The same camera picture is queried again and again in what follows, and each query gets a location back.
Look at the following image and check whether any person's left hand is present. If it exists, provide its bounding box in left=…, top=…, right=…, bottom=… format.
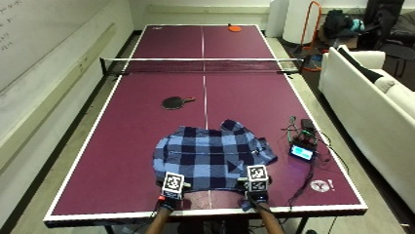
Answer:
left=157, top=181, right=193, bottom=211

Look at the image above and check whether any person's right hand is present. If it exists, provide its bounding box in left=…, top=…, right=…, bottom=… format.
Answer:
left=236, top=176, right=276, bottom=205

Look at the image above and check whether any blue plaid shirt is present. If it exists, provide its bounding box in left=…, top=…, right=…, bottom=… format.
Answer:
left=152, top=119, right=280, bottom=193

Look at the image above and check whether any white marker cube on left glove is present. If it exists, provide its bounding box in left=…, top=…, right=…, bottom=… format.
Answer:
left=161, top=172, right=185, bottom=200

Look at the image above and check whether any white marker cube on glove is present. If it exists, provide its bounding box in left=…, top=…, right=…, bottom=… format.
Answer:
left=245, top=164, right=272, bottom=193
left=161, top=172, right=185, bottom=200

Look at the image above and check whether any white marker cube on right glove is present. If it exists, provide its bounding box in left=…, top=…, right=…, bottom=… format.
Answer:
left=245, top=164, right=272, bottom=193

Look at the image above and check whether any black power adapter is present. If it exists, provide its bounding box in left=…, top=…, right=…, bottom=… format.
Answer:
left=300, top=118, right=317, bottom=131

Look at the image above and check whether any black table tennis paddle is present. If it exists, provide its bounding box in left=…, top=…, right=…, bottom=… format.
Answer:
left=161, top=96, right=197, bottom=111

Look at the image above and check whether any white sofa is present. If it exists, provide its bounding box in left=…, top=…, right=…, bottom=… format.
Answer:
left=318, top=44, right=415, bottom=209

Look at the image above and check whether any black table tennis net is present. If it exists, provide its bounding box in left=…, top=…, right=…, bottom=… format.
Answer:
left=99, top=57, right=309, bottom=76

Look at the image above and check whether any white round column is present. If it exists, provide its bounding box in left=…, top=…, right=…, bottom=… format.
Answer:
left=282, top=0, right=323, bottom=45

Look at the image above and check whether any black backpack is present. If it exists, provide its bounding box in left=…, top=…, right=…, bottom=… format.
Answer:
left=323, top=9, right=357, bottom=41

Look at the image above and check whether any white whiteboard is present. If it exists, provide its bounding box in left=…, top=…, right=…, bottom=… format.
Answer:
left=0, top=0, right=115, bottom=96

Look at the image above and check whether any black office chair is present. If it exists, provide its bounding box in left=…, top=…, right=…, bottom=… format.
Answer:
left=362, top=0, right=415, bottom=78

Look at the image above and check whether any black cable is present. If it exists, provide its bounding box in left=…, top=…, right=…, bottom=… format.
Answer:
left=286, top=130, right=347, bottom=209

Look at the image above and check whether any small screen recording device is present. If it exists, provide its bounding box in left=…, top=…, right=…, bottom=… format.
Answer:
left=286, top=127, right=321, bottom=163

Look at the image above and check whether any orange metal frame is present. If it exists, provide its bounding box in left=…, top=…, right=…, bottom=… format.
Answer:
left=297, top=0, right=325, bottom=72

